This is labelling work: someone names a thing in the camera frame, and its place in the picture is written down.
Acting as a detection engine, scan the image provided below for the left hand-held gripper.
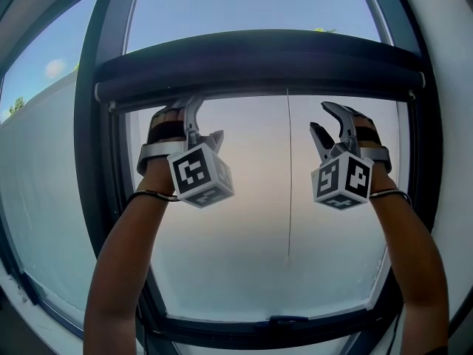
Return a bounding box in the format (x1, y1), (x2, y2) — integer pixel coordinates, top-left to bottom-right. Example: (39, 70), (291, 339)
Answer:
(136, 95), (237, 209)

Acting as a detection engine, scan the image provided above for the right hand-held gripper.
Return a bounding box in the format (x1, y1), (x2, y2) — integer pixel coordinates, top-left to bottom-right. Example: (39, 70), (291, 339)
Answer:
(309, 101), (392, 211)

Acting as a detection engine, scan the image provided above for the person's left forearm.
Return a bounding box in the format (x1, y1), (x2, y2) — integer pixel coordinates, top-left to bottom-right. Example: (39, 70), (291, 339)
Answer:
(84, 159), (179, 355)

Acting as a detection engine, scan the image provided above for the person's right forearm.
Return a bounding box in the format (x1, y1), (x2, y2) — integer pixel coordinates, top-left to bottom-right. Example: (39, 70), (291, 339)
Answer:
(369, 160), (451, 355)

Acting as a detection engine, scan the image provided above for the person's right hand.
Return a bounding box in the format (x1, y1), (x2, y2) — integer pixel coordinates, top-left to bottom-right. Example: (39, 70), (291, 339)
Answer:
(349, 106), (381, 148)

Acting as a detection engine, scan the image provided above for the person's left hand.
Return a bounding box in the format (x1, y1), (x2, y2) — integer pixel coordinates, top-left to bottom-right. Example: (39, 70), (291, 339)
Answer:
(146, 109), (185, 147)

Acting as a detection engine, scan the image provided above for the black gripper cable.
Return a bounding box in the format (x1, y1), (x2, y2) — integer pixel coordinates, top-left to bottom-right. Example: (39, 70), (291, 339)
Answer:
(369, 188), (413, 355)
(127, 189), (181, 355)

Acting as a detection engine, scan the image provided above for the dark grey sliding door frame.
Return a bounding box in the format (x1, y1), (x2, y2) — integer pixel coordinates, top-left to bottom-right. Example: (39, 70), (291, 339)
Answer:
(0, 0), (446, 355)

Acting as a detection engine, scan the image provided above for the thin white pull cord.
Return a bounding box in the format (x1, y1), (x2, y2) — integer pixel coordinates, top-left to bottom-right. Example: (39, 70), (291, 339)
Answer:
(284, 88), (295, 270)

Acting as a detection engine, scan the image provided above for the black window handle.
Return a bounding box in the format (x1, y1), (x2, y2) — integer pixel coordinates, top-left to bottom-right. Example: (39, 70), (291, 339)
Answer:
(253, 314), (310, 328)

